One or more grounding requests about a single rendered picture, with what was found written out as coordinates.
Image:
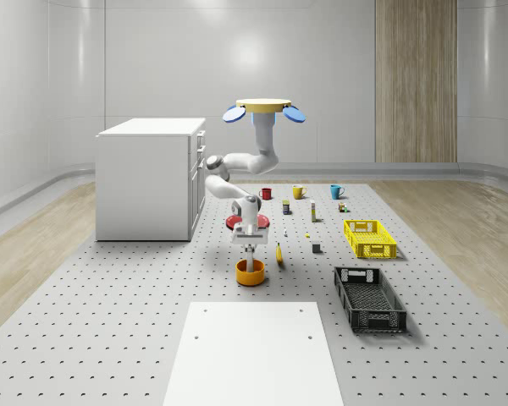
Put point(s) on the flat-sided can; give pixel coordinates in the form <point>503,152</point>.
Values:
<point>286,207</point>

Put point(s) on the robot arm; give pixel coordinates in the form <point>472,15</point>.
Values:
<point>263,139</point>

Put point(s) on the red plate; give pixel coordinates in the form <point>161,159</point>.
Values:
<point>263,221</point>

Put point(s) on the yellow bowl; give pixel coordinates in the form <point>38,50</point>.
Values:
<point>250,279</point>

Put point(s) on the yellow box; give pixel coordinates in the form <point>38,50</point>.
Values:
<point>313,211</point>

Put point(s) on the puzzle cube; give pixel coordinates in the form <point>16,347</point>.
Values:
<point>342,207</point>

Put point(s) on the white board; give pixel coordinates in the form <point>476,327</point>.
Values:
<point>254,359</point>

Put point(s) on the dark grey basket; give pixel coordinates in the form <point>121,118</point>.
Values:
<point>370,321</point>

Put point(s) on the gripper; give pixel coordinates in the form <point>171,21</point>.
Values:
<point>250,236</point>

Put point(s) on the banana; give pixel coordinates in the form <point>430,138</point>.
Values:
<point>279,254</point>

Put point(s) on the red mug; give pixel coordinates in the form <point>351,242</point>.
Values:
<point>266,194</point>

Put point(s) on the blue mug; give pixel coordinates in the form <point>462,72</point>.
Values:
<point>335,192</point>

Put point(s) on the white cabinet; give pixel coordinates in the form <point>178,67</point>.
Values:
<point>144,186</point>

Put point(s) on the yellow basket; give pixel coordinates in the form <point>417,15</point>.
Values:
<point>374,250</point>

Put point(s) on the yellow mug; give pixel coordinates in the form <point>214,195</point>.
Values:
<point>297,193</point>

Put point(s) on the grey cube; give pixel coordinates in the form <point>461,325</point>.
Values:
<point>317,248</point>

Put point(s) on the drone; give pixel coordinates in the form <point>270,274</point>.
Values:
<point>262,105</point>

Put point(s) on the small white bottle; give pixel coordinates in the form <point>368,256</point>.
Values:
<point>250,261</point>

